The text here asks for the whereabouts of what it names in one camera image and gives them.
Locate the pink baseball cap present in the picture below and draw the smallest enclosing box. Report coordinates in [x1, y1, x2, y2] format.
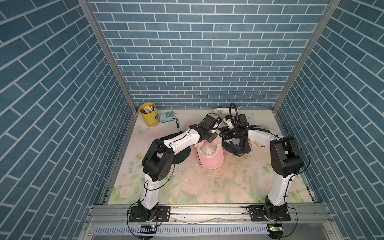
[195, 136, 225, 170]

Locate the beige baseball cap with text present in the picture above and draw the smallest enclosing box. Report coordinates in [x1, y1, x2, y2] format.
[247, 125, 282, 164]

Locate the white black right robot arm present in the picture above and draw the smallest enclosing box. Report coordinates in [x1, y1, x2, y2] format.
[220, 114, 304, 221]

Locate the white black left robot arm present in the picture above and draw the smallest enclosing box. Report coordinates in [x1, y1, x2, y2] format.
[138, 113, 223, 222]

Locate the black cap with mesh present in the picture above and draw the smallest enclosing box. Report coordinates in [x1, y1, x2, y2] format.
[222, 138, 252, 157]

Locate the cream cap at back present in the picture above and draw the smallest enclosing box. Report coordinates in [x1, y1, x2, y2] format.
[211, 108, 238, 121]

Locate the black baseball cap left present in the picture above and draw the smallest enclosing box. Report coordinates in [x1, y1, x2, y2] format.
[160, 131, 191, 165]

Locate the black marker pen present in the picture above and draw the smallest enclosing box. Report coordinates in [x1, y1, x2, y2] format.
[175, 114, 180, 129]

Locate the teal desk calculator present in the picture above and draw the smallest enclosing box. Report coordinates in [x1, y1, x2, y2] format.
[159, 111, 176, 124]

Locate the yellow pen holder cup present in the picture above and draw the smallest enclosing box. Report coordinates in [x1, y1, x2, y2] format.
[139, 103, 160, 127]

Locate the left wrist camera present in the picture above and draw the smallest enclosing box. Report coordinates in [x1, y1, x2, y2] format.
[218, 117, 231, 130]

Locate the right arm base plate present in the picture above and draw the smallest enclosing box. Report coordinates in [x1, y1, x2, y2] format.
[246, 205, 291, 222]

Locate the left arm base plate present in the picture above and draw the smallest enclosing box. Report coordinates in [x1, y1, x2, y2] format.
[127, 206, 171, 223]

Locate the aluminium front rail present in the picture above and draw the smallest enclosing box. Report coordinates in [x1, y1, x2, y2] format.
[80, 203, 342, 240]

